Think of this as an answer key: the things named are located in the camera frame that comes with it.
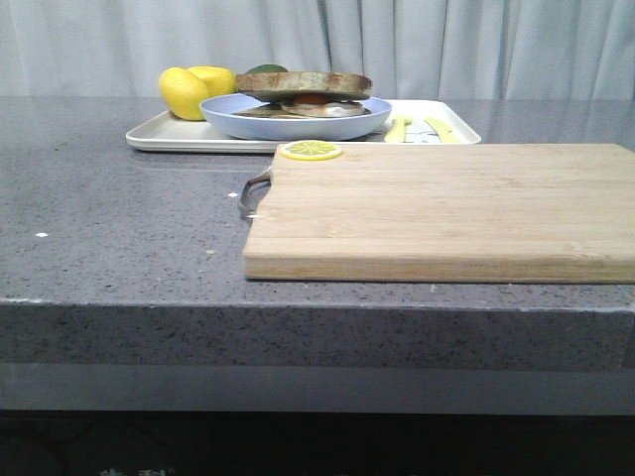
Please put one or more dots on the bread slice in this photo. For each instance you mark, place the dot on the bread slice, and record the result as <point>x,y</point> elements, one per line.
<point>272,110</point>
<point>282,85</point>

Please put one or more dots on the light blue round plate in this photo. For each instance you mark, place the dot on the light blue round plate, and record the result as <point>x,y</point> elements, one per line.
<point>221,112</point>

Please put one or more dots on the white bear tray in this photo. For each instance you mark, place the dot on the white bear tray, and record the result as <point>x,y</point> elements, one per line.
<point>167,133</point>

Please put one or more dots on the lemon slice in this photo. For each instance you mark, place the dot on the lemon slice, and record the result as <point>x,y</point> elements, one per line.
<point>310,150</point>

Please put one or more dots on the yellow plastic fork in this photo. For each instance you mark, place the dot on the yellow plastic fork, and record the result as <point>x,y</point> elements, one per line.
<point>397,132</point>

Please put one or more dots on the fried egg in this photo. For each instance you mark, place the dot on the fried egg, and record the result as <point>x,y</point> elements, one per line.
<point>319,106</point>

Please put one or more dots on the wooden cutting board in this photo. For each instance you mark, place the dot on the wooden cutting board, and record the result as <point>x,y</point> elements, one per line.
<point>490,213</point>

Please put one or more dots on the green lime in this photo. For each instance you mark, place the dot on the green lime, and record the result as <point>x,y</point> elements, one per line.
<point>267,68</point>

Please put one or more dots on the rear yellow lemon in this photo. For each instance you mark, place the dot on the rear yellow lemon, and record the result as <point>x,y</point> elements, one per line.
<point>218,80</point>

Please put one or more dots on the yellow lemon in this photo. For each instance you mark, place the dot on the yellow lemon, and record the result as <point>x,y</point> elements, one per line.
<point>183,92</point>
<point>218,80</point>

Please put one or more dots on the front yellow lemon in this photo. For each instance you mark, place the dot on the front yellow lemon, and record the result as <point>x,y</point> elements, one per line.
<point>183,92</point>

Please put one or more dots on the grey curtain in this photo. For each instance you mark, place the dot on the grey curtain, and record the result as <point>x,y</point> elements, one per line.
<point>410,49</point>

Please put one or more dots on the metal cutting board handle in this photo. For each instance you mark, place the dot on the metal cutting board handle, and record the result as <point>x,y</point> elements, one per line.
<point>251,194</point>

